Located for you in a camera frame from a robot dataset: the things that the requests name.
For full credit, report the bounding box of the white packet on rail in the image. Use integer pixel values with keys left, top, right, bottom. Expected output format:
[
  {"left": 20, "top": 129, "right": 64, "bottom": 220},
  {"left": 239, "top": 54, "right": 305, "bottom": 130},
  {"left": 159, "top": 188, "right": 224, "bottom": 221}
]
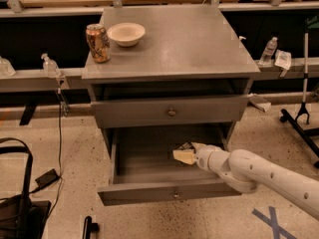
[{"left": 274, "top": 50, "right": 292, "bottom": 78}]

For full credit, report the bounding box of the clear plastic water bottle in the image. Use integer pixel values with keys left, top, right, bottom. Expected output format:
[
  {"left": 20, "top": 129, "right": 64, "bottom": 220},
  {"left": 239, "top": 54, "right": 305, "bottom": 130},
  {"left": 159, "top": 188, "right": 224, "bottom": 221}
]
[{"left": 259, "top": 37, "right": 278, "bottom": 66}]

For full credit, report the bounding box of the clear hand sanitizer bottle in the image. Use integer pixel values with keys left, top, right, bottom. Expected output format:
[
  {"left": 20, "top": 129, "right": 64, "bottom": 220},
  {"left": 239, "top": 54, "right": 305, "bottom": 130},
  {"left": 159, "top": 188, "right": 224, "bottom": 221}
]
[{"left": 41, "top": 53, "right": 62, "bottom": 78}]

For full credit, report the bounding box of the grey drawer cabinet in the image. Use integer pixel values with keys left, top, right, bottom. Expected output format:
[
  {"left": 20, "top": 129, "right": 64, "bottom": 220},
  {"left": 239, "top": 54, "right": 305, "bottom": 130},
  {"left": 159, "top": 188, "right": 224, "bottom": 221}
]
[{"left": 82, "top": 5, "right": 260, "bottom": 146}]

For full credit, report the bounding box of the black handle on floor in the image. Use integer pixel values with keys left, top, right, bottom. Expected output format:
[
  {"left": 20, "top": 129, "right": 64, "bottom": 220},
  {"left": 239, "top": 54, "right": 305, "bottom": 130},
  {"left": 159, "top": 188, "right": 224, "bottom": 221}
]
[{"left": 82, "top": 216, "right": 100, "bottom": 239}]

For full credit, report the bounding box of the closed top drawer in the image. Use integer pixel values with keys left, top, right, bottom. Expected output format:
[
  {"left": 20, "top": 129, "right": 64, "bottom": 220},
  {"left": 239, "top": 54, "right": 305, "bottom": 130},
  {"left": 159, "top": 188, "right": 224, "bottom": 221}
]
[{"left": 92, "top": 96, "right": 247, "bottom": 128}]

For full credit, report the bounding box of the clear dome lid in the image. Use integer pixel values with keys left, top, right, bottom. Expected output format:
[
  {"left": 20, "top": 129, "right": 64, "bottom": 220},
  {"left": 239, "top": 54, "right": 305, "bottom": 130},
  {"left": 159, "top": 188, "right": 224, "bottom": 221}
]
[{"left": 0, "top": 57, "right": 16, "bottom": 77}]

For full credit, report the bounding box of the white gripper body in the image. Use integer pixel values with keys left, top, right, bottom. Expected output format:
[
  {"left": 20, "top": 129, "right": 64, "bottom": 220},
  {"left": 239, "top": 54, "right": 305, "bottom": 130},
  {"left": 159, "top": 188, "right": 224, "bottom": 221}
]
[{"left": 195, "top": 145, "right": 221, "bottom": 172}]

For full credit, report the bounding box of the black power cable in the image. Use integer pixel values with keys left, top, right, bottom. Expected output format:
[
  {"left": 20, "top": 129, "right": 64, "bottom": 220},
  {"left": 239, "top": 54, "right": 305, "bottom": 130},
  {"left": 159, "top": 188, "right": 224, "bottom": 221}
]
[{"left": 29, "top": 89, "right": 66, "bottom": 221}]

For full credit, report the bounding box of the orange patterned soda can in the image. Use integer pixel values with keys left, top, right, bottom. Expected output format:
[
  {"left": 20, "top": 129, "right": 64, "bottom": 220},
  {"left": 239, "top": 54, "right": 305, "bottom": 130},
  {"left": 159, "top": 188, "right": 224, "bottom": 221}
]
[{"left": 86, "top": 24, "right": 111, "bottom": 63}]

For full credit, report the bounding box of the blue tape cross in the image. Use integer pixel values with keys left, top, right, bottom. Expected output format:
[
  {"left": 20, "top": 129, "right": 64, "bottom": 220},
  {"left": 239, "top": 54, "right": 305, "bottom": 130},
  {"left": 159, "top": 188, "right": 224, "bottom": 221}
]
[{"left": 252, "top": 206, "right": 297, "bottom": 239}]

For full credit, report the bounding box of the open middle drawer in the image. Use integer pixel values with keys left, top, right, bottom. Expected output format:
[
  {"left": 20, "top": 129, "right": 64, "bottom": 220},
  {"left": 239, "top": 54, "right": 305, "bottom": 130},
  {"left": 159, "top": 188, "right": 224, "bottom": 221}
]
[{"left": 98, "top": 124, "right": 237, "bottom": 206}]

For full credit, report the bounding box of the white paper under cabinet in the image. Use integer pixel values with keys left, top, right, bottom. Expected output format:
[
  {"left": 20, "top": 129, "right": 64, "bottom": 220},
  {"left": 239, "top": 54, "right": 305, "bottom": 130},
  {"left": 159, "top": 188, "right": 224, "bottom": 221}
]
[{"left": 248, "top": 94, "right": 271, "bottom": 113}]

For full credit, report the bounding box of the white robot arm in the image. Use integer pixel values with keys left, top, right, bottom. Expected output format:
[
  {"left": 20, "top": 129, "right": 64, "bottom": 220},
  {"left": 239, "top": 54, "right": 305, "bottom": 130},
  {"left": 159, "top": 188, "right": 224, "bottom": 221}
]
[{"left": 172, "top": 142, "right": 319, "bottom": 219}]

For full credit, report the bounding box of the white ceramic bowl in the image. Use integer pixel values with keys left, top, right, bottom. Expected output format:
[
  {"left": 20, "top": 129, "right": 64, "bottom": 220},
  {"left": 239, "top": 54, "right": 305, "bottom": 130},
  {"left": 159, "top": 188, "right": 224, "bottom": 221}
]
[{"left": 107, "top": 23, "right": 146, "bottom": 47}]

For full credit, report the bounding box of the black power adapter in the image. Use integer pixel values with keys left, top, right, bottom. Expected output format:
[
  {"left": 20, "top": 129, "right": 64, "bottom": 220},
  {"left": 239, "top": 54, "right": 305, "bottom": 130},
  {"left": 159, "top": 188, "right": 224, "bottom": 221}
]
[{"left": 35, "top": 169, "right": 60, "bottom": 189}]

